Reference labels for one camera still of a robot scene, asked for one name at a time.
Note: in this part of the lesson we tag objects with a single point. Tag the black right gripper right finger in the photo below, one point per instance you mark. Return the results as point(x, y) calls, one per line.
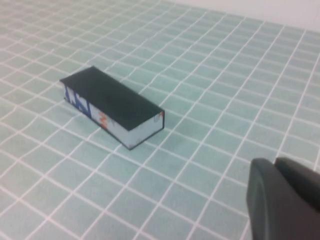
point(302, 180)

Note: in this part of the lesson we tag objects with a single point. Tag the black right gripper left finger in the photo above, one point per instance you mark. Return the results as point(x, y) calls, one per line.
point(275, 205)

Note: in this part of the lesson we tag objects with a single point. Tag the black printed glasses case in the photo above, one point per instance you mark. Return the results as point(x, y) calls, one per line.
point(110, 100)

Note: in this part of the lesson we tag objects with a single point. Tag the green white checked tablecloth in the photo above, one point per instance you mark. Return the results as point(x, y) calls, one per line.
point(175, 62)

